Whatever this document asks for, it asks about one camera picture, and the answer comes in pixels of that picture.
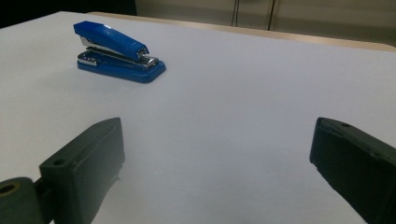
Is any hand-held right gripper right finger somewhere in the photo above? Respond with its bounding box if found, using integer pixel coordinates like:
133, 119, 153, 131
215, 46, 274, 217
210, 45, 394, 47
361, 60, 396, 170
308, 117, 396, 224

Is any blue stapler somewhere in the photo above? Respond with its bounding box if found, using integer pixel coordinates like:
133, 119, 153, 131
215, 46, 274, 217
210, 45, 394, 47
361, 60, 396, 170
73, 20, 167, 84

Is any black hanging cable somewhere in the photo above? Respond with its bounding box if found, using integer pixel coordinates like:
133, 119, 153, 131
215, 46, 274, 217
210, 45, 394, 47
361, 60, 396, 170
231, 0, 241, 28

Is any beige cabinet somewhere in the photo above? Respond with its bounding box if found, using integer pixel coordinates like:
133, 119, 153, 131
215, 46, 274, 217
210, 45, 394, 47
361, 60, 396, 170
134, 0, 396, 48

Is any white table cover sheet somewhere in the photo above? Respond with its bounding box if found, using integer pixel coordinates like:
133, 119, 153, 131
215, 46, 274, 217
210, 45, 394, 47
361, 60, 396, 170
0, 11, 396, 224

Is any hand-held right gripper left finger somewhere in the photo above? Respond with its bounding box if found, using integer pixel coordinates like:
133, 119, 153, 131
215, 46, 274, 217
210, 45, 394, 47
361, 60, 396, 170
38, 117, 126, 224

